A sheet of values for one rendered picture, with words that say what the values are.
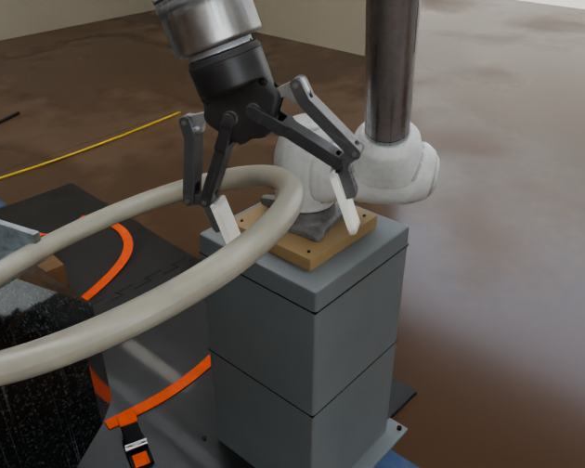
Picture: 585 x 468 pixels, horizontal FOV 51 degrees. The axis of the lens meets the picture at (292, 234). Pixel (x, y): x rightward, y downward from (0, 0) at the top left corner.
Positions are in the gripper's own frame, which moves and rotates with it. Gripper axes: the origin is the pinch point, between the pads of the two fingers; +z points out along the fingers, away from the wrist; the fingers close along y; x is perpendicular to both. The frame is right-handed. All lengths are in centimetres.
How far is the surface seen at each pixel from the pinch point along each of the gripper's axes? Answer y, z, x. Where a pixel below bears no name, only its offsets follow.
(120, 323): 9.3, -3.1, 19.8
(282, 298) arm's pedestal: 35, 39, -65
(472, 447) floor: 10, 125, -104
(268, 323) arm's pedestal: 42, 47, -68
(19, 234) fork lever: 45.1, -5.7, -11.3
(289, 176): 1.1, -4.1, -8.1
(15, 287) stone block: 90, 14, -48
